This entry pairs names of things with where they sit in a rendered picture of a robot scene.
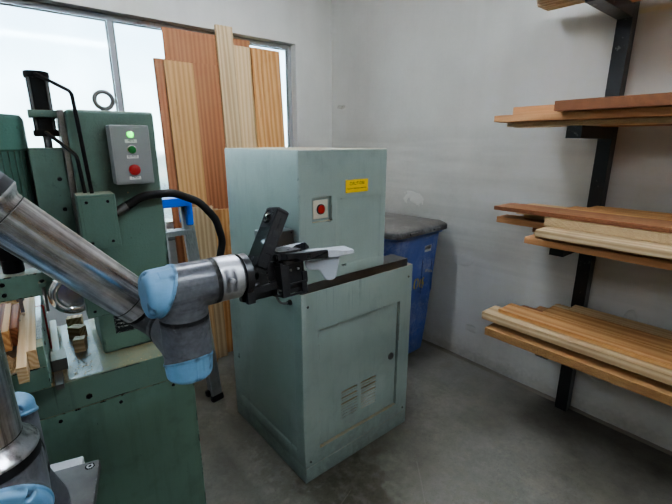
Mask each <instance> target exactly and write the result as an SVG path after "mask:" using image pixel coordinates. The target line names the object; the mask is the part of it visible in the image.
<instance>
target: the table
mask: <svg viewBox="0 0 672 504"><path fill-rule="evenodd" d="M45 338H46V352H47V366H44V367H39V368H36V369H32V370H30V382H27V383H23V384H19V382H18V377H17V373H12V374H11V377H12V382H13V386H14V390H15V392H26V393H31V392H35V391H38V390H42V389H45V388H49V387H51V386H52V383H51V371H50V358H49V346H48V334H47V329H46V324H45ZM6 355H9V356H10V357H11V358H14V357H17V346H13V350H12V351H8V352H6Z"/></svg>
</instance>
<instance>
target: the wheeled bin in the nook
mask: <svg viewBox="0 0 672 504"><path fill-rule="evenodd" d="M444 229H447V223H446V222H444V221H441V220H438V219H431V218H424V217H417V216H410V215H403V214H395V213H388V212H385V230H384V256H386V255H390V254H394V255H398V256H401V257H405V258H408V259H407V263H411V264H413V271H412V290H411V309H410V328H409V348H408V354H409V353H411V352H413V351H415V350H417V349H418V348H420V347H421V342H422V337H423V332H424V326H425V321H426V314H427V308H428V301H429V295H430V290H431V285H432V275H433V268H434V261H435V255H436V248H437V241H438V235H439V232H441V231H443V230H444Z"/></svg>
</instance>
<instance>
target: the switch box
mask: <svg viewBox="0 0 672 504"><path fill-rule="evenodd" d="M105 128H106V135H107V142H108V149H109V156H110V163H111V170H112V177H113V183H115V184H117V185H126V184H144V183H154V174H153V165H152V156H151V148H150V139H149V130H148V126H146V125H106V126H105ZM127 131H132V132H133V133H134V137H133V138H128V137H127V136H126V132H127ZM125 139H136V140H137V143H125ZM129 145H133V146H135V147H136V149H137V152H136V153H135V154H130V153H129V152H128V151H127V147H128V146H129ZM127 155H139V158H130V159H127ZM133 164H135V165H138V166H139V167H140V169H141V172H140V174H138V175H132V174H131V173H130V172H129V167H130V166H131V165H133ZM130 176H141V179H135V180H130Z"/></svg>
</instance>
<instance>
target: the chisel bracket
mask: <svg viewBox="0 0 672 504"><path fill-rule="evenodd" d="M40 279H44V281H45V280H46V282H47V287H45V290H46V294H47V292H48V288H49V286H50V284H51V283H52V278H51V277H49V276H47V275H46V274H44V273H42V272H41V271H39V270H37V269H36V268H30V269H25V271H24V272H21V273H17V274H3V272H2V273H0V303H1V302H7V301H12V300H16V301H17V302H22V301H24V298H30V297H35V296H41V295H42V291H41V288H39V287H38V282H39V280H40Z"/></svg>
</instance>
